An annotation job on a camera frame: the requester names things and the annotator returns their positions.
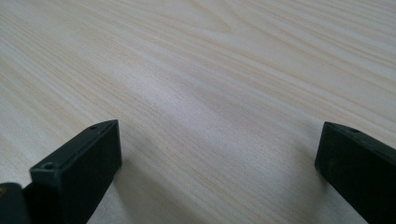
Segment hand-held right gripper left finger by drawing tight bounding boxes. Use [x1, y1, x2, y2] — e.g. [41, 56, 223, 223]
[29, 119, 123, 224]

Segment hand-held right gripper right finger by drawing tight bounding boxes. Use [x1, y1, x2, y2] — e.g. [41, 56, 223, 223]
[314, 120, 396, 224]

